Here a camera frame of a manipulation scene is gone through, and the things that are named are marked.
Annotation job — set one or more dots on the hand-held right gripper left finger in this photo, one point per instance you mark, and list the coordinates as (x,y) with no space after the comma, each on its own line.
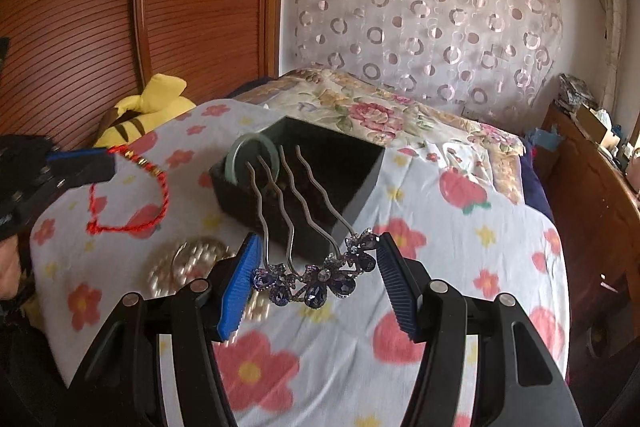
(240,287)

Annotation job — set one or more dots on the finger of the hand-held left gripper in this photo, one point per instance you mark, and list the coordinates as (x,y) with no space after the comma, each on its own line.
(85,171)

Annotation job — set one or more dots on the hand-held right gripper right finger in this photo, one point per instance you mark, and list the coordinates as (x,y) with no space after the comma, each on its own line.
(400,292)

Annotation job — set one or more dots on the purple jewelled hair comb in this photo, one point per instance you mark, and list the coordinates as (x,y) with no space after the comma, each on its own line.
(315,289)

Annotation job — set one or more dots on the black jewelry box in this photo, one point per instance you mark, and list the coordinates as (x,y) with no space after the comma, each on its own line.
(340,157)

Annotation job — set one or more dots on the person's left hand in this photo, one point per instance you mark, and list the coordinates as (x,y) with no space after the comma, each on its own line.
(10,272)

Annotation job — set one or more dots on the strawberry print cloth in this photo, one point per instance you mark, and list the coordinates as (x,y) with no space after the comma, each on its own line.
(450,217)

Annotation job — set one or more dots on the yellow plush toy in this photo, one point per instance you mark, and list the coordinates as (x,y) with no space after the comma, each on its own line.
(160,92)

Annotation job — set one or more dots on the green jade bangle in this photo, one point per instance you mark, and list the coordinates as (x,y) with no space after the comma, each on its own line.
(250,138)

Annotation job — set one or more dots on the wooden slatted wardrobe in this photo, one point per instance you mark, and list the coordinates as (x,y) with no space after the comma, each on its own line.
(75,7)

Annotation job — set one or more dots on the dark blue blanket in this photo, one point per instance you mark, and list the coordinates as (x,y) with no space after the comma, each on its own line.
(535,187)

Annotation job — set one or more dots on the floral quilt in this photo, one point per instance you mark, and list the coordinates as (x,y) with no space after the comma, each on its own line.
(370,117)

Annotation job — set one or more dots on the blue bag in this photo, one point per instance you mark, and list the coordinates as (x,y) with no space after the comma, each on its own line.
(545,139)

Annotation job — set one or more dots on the wooden cabinet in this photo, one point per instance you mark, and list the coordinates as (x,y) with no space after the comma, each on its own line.
(590,187)

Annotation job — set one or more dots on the stack of patterned packets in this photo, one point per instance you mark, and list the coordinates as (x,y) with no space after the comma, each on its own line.
(575,92)

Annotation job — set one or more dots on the circle patterned sheer curtain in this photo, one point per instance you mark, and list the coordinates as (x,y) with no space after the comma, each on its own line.
(400,7)

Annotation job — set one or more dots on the pale side curtain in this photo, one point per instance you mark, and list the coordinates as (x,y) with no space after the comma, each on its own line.
(612,32)

